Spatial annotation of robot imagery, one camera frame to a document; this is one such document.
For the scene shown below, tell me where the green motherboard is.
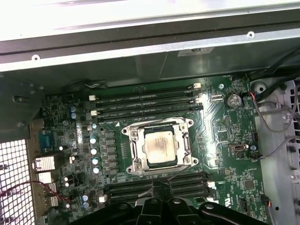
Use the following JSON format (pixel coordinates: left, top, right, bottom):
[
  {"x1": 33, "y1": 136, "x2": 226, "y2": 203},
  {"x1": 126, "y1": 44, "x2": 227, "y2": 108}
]
[{"x1": 41, "y1": 74, "x2": 267, "y2": 225}]

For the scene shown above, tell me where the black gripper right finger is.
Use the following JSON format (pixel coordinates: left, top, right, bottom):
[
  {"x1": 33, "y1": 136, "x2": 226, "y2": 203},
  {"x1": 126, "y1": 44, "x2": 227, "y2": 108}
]
[{"x1": 164, "y1": 181, "x2": 267, "y2": 225}]

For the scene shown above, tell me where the silver network port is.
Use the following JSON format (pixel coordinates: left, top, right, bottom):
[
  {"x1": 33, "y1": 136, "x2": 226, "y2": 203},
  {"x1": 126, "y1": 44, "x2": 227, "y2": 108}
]
[{"x1": 33, "y1": 156, "x2": 56, "y2": 173}]

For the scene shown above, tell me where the black RAM slot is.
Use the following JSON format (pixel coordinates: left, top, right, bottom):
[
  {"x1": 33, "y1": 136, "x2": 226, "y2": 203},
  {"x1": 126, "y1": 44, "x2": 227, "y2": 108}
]
[
  {"x1": 95, "y1": 90, "x2": 200, "y2": 109},
  {"x1": 110, "y1": 187, "x2": 210, "y2": 207},
  {"x1": 98, "y1": 180, "x2": 215, "y2": 203},
  {"x1": 96, "y1": 105, "x2": 203, "y2": 122},
  {"x1": 89, "y1": 83, "x2": 202, "y2": 102},
  {"x1": 105, "y1": 172, "x2": 207, "y2": 194},
  {"x1": 90, "y1": 97, "x2": 204, "y2": 117}
]

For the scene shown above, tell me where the silver CPU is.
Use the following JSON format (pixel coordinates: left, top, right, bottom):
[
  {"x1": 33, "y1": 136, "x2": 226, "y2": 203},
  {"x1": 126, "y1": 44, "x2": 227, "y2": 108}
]
[{"x1": 143, "y1": 130, "x2": 176, "y2": 166}]

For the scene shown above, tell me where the blue serial port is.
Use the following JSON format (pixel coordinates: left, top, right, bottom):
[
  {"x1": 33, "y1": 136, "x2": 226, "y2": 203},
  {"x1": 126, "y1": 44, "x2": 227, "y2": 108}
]
[{"x1": 41, "y1": 130, "x2": 59, "y2": 154}]

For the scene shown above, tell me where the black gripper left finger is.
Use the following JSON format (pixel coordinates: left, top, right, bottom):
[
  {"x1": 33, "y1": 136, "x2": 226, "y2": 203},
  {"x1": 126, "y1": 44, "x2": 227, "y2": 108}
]
[{"x1": 67, "y1": 180, "x2": 165, "y2": 225}]

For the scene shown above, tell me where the black PC case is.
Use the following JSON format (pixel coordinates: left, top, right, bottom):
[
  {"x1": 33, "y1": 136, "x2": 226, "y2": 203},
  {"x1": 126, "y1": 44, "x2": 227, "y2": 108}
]
[{"x1": 0, "y1": 11, "x2": 300, "y2": 225}]

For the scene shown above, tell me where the silver USB port stack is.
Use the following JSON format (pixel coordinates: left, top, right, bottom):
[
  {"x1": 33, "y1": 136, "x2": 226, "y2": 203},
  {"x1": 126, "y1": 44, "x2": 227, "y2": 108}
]
[{"x1": 37, "y1": 172, "x2": 60, "y2": 207}]

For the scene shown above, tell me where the CPU socket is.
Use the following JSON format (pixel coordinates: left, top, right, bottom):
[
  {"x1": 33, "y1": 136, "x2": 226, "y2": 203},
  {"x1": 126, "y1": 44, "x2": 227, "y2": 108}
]
[{"x1": 120, "y1": 116, "x2": 200, "y2": 178}]

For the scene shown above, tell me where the metal socket cover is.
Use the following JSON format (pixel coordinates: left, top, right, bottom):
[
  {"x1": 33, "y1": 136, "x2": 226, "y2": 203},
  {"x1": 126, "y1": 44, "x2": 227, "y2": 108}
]
[{"x1": 128, "y1": 120, "x2": 192, "y2": 174}]

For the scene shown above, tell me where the red black twisted wire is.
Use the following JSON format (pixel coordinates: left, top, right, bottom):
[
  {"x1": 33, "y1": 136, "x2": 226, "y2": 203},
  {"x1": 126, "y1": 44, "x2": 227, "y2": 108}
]
[{"x1": 0, "y1": 181, "x2": 72, "y2": 204}]

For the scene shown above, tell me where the black looped cable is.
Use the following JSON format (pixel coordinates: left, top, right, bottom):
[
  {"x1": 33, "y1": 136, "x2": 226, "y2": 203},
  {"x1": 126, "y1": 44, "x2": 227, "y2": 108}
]
[{"x1": 248, "y1": 45, "x2": 300, "y2": 104}]

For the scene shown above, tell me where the silver coin battery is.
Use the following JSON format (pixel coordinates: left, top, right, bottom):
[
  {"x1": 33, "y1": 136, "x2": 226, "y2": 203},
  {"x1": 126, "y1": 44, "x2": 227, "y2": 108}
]
[{"x1": 225, "y1": 93, "x2": 242, "y2": 109}]

